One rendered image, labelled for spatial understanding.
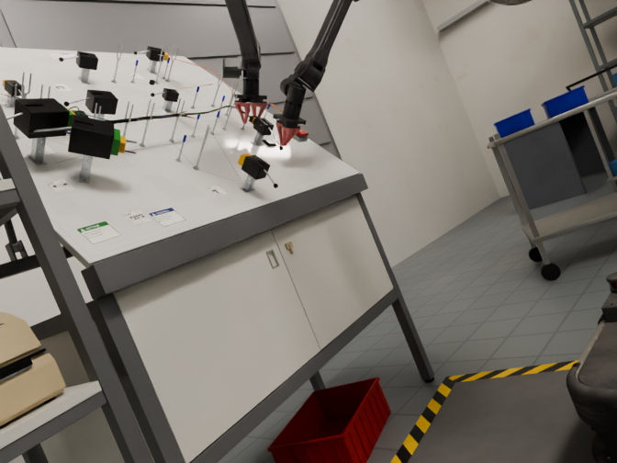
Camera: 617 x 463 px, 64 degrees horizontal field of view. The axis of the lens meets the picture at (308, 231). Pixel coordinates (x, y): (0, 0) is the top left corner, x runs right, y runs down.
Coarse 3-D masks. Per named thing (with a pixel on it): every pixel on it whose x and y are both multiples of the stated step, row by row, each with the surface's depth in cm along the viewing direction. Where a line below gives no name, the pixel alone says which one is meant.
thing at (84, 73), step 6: (78, 54) 159; (84, 54) 160; (90, 54) 161; (60, 60) 156; (78, 60) 159; (84, 60) 159; (90, 60) 160; (96, 60) 161; (78, 66) 160; (84, 66) 160; (90, 66) 161; (96, 66) 162; (84, 72) 162; (84, 78) 164
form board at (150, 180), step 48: (0, 48) 161; (0, 96) 136; (144, 96) 173; (192, 96) 190; (48, 144) 126; (144, 144) 145; (192, 144) 157; (240, 144) 171; (288, 144) 188; (48, 192) 111; (96, 192) 118; (144, 192) 125; (192, 192) 134; (240, 192) 144; (288, 192) 156; (144, 240) 110
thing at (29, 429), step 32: (0, 128) 91; (0, 160) 90; (0, 192) 88; (32, 192) 92; (0, 224) 101; (32, 224) 90; (64, 256) 93; (64, 288) 91; (64, 320) 92; (96, 352) 92; (96, 384) 90; (32, 416) 81; (64, 416) 85; (128, 416) 93; (0, 448) 76; (32, 448) 119; (128, 448) 91
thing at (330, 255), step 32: (288, 224) 154; (320, 224) 168; (352, 224) 183; (288, 256) 150; (320, 256) 162; (352, 256) 177; (320, 288) 157; (352, 288) 171; (384, 288) 187; (320, 320) 153; (352, 320) 165
